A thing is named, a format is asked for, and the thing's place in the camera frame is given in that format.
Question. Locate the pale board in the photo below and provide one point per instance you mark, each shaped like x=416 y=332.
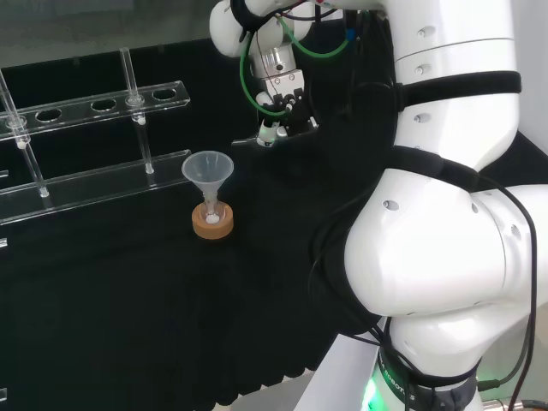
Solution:
x=338 y=377

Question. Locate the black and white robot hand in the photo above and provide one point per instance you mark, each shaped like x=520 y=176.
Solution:
x=282 y=87

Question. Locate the clear plastic funnel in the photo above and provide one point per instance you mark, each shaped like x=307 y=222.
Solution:
x=207 y=167

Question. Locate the clear plastic rack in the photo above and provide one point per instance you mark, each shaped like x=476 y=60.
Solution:
x=2 y=243

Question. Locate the black bench cloth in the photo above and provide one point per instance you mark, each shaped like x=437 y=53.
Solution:
x=150 y=308

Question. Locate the clear glass weighing funnel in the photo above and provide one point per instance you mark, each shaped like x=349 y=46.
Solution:
x=245 y=141

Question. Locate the clear acrylic funnel stand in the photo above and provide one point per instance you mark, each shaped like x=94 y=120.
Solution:
x=85 y=188

